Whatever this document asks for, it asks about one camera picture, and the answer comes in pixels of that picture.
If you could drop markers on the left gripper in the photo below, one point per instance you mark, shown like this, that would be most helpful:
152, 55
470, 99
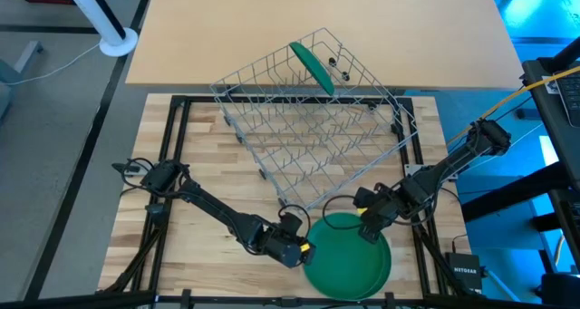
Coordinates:
283, 250

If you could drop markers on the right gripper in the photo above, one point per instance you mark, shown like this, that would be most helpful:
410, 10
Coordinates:
387, 207

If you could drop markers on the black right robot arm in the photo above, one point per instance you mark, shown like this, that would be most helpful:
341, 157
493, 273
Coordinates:
453, 161

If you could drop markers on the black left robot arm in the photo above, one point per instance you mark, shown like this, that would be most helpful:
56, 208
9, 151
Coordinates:
217, 209

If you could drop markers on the black bulky object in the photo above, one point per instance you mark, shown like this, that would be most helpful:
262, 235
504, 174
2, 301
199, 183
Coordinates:
562, 293

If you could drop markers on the black side cart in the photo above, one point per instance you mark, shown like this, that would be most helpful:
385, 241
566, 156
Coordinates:
544, 132

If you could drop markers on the white sticker with print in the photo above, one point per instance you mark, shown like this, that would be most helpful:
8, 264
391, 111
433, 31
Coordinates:
550, 85

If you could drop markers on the tan wooden desk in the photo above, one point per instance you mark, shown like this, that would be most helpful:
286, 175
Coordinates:
204, 28

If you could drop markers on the black keyboard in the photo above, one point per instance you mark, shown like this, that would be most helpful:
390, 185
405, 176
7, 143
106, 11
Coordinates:
572, 98

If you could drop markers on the white tower fan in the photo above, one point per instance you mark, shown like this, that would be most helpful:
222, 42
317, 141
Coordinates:
118, 44

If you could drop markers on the grey metal furniture leg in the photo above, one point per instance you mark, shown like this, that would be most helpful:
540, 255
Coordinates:
27, 55

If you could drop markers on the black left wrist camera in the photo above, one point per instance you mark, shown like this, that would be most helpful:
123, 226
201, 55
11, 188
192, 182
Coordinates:
309, 257

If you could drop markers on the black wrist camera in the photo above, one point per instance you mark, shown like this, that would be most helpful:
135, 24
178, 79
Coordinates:
309, 257
364, 196

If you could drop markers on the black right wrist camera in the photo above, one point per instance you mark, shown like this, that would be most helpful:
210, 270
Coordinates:
364, 196

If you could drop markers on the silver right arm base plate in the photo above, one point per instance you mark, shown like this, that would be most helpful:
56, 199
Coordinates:
414, 170

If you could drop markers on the black Netgear network switch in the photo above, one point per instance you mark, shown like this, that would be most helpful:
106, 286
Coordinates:
464, 270

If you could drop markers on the black aluminium table frame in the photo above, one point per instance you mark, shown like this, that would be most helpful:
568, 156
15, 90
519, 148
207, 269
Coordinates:
199, 99

